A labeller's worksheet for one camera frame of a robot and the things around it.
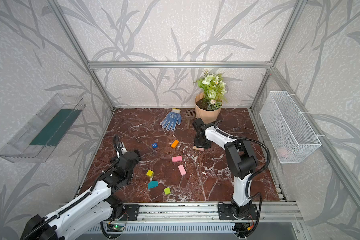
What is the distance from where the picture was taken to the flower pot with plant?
3.06 feet

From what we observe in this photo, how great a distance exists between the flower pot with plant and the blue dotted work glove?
0.60 feet

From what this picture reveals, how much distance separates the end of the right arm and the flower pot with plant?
186mm

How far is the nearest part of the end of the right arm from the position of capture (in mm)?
708
